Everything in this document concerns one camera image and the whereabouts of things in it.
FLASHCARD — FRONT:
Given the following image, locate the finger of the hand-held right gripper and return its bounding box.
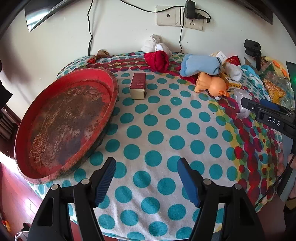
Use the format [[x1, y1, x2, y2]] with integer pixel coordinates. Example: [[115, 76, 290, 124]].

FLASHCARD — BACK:
[[240, 97, 260, 115], [259, 99, 292, 114]]

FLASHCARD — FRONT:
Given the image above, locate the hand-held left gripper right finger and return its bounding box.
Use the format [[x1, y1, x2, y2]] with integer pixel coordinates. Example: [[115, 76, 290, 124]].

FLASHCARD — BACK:
[[177, 158, 270, 241]]

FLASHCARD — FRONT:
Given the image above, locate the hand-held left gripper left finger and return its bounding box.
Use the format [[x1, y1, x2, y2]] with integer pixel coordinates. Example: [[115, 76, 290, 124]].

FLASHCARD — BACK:
[[27, 157, 117, 241]]

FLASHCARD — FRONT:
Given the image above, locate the clear plastic wrap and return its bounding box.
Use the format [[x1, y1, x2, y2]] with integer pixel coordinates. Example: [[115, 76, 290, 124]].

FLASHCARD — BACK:
[[233, 89, 251, 120]]

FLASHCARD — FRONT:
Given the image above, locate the yellow medicine box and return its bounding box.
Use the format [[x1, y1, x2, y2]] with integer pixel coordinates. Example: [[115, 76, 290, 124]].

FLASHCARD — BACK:
[[218, 72, 243, 92]]

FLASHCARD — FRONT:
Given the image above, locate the orange plastic doll toy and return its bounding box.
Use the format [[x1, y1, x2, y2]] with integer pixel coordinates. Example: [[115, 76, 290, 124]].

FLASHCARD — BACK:
[[194, 72, 230, 99]]

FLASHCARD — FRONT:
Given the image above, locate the light blue sock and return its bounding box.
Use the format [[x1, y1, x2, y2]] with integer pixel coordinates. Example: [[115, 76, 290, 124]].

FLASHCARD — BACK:
[[180, 54, 224, 77]]

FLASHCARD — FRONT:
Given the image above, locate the round red metal tray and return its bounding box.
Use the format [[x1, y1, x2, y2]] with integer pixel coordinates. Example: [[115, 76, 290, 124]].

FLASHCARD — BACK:
[[14, 68, 119, 184]]

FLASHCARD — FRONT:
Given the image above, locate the maroon cardboard box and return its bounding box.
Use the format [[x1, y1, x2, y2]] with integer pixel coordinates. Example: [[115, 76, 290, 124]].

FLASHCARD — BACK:
[[129, 72, 147, 100]]

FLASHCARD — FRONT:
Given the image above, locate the person's right hand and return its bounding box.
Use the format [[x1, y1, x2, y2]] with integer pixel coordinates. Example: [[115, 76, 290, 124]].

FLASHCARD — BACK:
[[277, 142, 287, 178]]

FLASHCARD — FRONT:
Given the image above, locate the orange snack packet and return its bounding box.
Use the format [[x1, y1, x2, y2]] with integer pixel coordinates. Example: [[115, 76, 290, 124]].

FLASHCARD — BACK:
[[264, 79, 287, 104]]

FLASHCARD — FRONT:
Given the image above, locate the clear plastic bag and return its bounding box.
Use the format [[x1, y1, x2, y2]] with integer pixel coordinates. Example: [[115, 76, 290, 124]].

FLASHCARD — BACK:
[[258, 56, 295, 109]]

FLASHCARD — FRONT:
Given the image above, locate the yellow knitted item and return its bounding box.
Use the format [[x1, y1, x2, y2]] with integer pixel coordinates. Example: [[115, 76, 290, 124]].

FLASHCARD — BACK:
[[265, 56, 287, 75]]

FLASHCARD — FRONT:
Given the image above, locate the shiny red packet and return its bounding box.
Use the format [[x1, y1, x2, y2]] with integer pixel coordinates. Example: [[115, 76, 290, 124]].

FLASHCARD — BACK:
[[225, 56, 241, 66]]

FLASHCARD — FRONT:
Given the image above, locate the polka dot blanket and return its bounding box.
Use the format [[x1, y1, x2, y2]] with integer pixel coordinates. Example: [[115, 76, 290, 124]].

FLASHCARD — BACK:
[[30, 52, 284, 240]]

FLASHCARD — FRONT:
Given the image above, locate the black desk clamp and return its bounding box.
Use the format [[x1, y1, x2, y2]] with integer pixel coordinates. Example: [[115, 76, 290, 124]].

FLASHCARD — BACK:
[[243, 39, 262, 70]]

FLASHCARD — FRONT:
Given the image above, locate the dark framed panel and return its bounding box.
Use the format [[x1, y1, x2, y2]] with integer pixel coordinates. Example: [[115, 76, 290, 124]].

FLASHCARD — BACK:
[[249, 0, 274, 25]]

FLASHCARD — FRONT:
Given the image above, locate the black power plug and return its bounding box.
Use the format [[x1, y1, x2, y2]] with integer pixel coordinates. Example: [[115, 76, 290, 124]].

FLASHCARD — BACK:
[[194, 13, 211, 23]]

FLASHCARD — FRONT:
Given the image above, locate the white shopping bag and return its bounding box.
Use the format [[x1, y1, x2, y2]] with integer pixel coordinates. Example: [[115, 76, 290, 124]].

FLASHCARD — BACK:
[[14, 222, 31, 241]]

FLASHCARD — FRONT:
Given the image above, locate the black charger adapter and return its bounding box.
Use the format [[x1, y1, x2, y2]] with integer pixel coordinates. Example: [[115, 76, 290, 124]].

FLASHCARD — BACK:
[[184, 0, 197, 19]]

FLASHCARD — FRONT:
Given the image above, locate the dark radiator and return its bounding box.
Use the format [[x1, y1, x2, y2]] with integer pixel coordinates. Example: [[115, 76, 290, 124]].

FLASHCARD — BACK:
[[0, 109, 22, 142]]

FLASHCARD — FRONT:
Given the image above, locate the knotted white sock bundle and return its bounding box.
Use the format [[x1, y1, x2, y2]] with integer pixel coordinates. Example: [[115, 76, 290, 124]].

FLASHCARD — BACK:
[[141, 35, 162, 53]]

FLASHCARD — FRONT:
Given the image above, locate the dark hanging clothing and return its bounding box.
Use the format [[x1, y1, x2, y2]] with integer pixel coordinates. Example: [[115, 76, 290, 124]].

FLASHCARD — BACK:
[[0, 58, 14, 110]]

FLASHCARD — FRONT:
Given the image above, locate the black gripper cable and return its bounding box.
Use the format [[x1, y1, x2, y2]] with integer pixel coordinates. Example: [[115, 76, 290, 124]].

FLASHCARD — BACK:
[[254, 155, 296, 207]]

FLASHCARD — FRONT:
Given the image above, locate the black charger cable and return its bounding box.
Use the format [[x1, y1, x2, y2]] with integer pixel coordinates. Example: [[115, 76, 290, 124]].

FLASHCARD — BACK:
[[179, 20, 185, 53]]

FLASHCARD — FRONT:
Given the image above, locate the white power wall outlet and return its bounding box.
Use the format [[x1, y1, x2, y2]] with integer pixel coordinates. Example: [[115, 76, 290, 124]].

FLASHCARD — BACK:
[[183, 13, 204, 31]]

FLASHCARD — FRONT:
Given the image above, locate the white coaxial wall socket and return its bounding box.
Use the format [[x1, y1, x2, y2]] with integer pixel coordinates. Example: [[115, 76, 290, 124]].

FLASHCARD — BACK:
[[156, 5, 184, 27]]

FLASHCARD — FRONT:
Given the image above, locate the thin black curved cable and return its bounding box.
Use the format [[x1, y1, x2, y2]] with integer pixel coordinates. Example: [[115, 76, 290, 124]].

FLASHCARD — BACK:
[[136, 0, 186, 13]]

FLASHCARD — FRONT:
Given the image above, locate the thick black wall cable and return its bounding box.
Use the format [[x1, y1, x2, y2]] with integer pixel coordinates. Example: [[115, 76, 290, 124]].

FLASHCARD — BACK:
[[87, 0, 94, 56]]

